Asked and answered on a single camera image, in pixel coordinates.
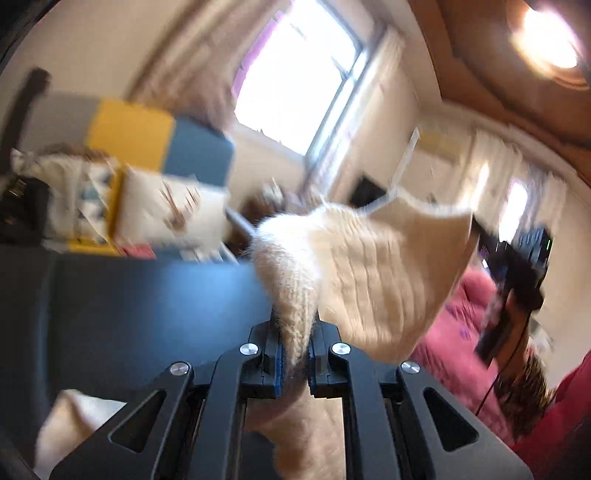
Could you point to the window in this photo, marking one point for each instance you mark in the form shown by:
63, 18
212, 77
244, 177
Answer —
295, 83

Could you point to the striped animal print pillow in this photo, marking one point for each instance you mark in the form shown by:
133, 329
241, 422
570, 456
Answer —
51, 170

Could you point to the grey yellow blue armchair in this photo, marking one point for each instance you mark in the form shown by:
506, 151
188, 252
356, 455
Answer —
134, 134

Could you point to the triangle pattern pillow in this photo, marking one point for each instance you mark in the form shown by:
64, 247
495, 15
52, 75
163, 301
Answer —
99, 198

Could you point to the black handbag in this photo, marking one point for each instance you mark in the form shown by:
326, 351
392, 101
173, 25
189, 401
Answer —
23, 207

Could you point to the pink quilted blanket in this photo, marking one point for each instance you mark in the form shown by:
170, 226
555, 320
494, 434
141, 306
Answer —
457, 332

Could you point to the black rolled mat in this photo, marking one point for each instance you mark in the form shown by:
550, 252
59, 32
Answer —
27, 97

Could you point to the person's right forearm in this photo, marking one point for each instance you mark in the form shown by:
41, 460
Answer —
526, 392

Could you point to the red cloth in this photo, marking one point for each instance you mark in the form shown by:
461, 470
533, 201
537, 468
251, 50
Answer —
563, 415

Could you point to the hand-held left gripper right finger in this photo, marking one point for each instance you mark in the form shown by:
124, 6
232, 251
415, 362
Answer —
314, 369

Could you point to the ceiling lamp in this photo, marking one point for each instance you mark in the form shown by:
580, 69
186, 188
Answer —
549, 41

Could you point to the deer print pillow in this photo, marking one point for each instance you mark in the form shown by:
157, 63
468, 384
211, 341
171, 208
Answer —
147, 207

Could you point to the cream knit sweater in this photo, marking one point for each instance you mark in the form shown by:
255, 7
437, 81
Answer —
369, 267

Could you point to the black television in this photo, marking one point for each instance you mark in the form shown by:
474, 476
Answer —
364, 191

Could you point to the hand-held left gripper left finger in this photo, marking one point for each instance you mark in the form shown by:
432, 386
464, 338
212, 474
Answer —
277, 369

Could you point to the beige patterned curtain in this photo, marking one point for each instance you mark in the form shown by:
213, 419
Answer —
203, 101

